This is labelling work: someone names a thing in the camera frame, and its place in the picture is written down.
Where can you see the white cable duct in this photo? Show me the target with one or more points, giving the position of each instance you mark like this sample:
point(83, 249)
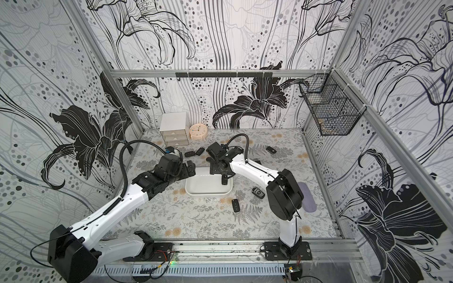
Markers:
point(193, 270)

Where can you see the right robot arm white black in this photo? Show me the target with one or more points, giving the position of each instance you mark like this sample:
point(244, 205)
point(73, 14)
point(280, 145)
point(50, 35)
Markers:
point(282, 190)

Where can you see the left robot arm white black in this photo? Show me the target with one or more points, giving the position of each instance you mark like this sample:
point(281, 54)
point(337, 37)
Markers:
point(75, 252)

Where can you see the black wall rail bar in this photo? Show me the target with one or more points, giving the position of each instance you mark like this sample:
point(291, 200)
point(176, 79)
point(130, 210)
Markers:
point(206, 74)

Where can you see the white mini drawer cabinet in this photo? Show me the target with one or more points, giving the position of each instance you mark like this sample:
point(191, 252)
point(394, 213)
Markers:
point(174, 129)

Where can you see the black car key front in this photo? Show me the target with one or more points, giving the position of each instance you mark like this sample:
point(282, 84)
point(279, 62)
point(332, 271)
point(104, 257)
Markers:
point(236, 205)

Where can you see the white storage tray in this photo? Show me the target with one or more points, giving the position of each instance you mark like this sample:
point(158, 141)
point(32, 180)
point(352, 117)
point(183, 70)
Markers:
point(203, 184)

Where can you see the purple tray lid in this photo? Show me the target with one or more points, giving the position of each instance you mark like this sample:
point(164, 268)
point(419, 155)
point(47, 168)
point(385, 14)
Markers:
point(308, 202)

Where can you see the black car key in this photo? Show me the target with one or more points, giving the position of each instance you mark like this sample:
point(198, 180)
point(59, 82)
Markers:
point(189, 154)
point(224, 180)
point(200, 151)
point(236, 205)
point(271, 150)

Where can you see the black wire wall basket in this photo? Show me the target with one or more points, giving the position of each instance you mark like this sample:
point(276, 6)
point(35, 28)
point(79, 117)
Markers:
point(329, 100)

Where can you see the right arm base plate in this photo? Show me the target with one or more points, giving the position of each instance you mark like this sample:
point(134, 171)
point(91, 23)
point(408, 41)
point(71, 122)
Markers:
point(276, 251)

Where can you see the silver black bmw key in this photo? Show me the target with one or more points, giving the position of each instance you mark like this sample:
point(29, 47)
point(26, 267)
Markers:
point(258, 193)

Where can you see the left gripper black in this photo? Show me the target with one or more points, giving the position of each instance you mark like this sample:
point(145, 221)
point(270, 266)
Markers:
point(184, 173)

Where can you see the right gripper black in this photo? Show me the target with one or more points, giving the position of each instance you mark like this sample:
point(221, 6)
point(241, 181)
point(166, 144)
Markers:
point(219, 168)

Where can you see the pink round alarm clock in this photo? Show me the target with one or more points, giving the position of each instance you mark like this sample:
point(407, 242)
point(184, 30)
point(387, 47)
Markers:
point(198, 131)

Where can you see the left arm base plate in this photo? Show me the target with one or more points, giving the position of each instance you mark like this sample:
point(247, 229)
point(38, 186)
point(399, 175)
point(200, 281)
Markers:
point(157, 252)

